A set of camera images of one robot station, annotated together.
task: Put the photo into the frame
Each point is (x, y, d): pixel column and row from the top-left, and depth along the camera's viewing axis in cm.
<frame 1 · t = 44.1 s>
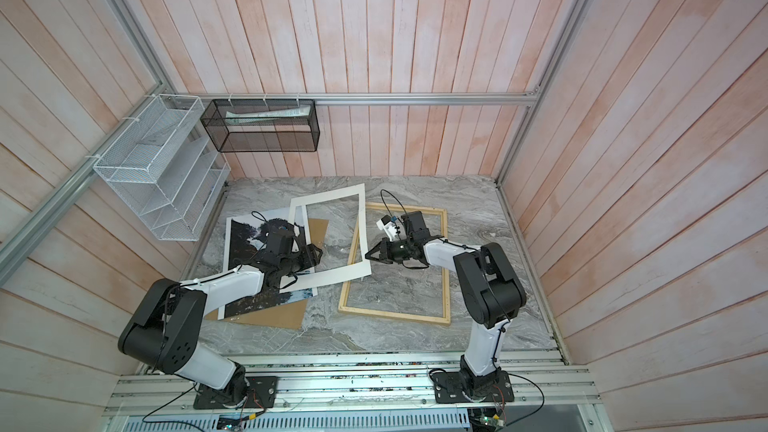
left hand: (315, 258, 93), fingers open
right hand: (366, 256, 91), fingers closed
waterfall landscape photo print: (243, 248, 103), on the table
brown cardboard backing board: (290, 315, 88), on the table

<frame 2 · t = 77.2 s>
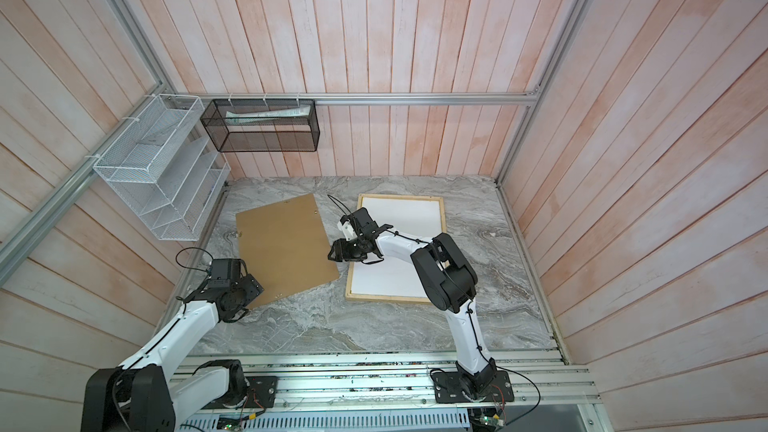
left hand: (249, 297, 87), fingers open
right hand: (333, 256, 95), fingers open
brown cardboard backing board: (284, 246, 104), on the table
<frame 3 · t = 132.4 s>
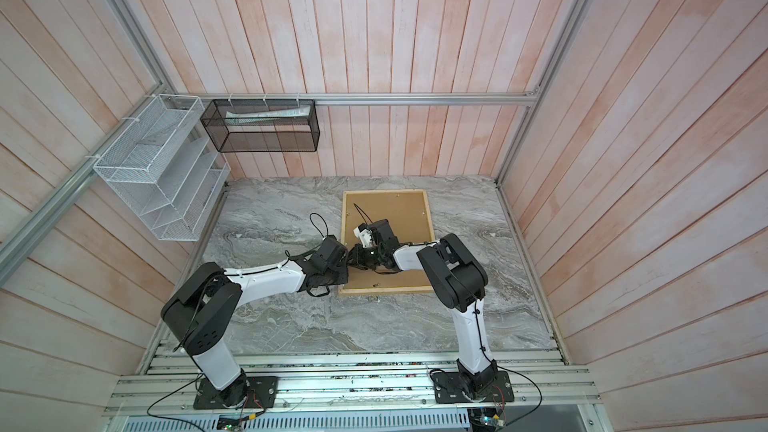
left hand: (343, 279, 93), fingers closed
right hand: (342, 262, 96), fingers closed
brown cardboard backing board: (400, 211, 116), on the table
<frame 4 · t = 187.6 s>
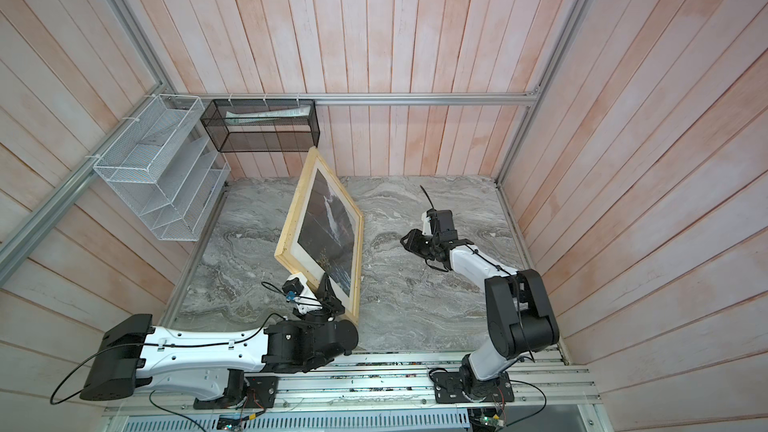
left hand: (327, 282, 72), fingers closed
right hand: (404, 240, 93), fingers open
